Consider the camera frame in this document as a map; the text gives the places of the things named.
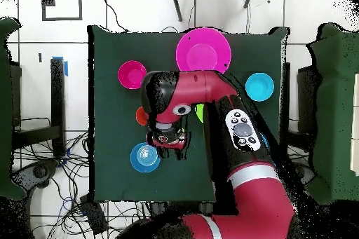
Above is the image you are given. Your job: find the large green bowl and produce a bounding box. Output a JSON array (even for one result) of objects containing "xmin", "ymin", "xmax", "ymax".
[{"xmin": 195, "ymin": 103, "xmax": 205, "ymax": 124}]

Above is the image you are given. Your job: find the medium blue bowl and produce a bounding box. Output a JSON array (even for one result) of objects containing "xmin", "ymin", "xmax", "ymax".
[{"xmin": 130, "ymin": 142, "xmax": 162, "ymax": 173}]

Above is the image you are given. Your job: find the orange cup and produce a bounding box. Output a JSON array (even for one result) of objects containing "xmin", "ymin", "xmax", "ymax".
[{"xmin": 135, "ymin": 107, "xmax": 149, "ymax": 128}]

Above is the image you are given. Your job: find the dark green table cloth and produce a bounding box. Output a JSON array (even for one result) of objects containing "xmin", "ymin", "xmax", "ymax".
[{"xmin": 89, "ymin": 25, "xmax": 288, "ymax": 203}]

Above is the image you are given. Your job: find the small red-pink bowl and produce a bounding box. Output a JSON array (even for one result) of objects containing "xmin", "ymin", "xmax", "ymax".
[{"xmin": 117, "ymin": 60, "xmax": 149, "ymax": 90}]

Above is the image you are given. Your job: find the large pink bowl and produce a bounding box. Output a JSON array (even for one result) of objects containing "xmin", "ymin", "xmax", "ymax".
[{"xmin": 175, "ymin": 27, "xmax": 232, "ymax": 75}]

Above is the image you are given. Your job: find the large blue bowl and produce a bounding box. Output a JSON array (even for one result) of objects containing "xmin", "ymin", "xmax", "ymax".
[{"xmin": 259, "ymin": 132, "xmax": 270, "ymax": 150}]

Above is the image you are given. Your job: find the black power box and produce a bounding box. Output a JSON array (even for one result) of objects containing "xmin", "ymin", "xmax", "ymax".
[{"xmin": 78, "ymin": 193, "xmax": 111, "ymax": 235}]

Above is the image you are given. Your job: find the small light blue bowl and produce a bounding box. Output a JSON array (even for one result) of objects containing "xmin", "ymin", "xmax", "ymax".
[{"xmin": 245, "ymin": 72, "xmax": 276, "ymax": 102}]

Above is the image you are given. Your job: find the black wheel base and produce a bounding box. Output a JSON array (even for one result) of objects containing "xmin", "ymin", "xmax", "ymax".
[
  {"xmin": 22, "ymin": 160, "xmax": 58, "ymax": 189},
  {"xmin": 283, "ymin": 160, "xmax": 315, "ymax": 189}
]

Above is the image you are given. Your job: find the green covered side table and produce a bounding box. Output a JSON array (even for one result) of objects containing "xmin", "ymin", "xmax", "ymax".
[
  {"xmin": 307, "ymin": 22, "xmax": 359, "ymax": 205},
  {"xmin": 0, "ymin": 17, "xmax": 26, "ymax": 200}
]

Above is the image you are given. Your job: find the tangle of black cables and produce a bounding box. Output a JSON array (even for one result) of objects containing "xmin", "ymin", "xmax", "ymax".
[{"xmin": 13, "ymin": 116, "xmax": 141, "ymax": 239}]

